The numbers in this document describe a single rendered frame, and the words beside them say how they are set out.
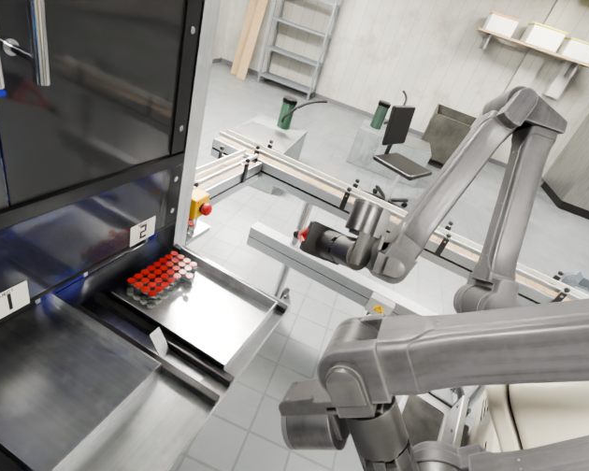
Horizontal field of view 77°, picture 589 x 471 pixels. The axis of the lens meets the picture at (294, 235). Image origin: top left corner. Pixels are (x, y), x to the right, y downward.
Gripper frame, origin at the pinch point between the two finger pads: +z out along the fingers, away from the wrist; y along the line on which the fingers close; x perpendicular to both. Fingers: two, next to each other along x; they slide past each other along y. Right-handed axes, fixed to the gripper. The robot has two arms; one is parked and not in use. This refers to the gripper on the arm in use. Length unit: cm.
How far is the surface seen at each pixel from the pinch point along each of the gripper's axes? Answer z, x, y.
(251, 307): 20.5, 23.8, -5.9
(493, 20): 336, -443, -378
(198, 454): 62, 97, -33
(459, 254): 28, -21, -92
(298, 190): 82, -22, -39
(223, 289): 27.8, 22.4, 0.6
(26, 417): 4, 50, 37
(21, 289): 12, 31, 46
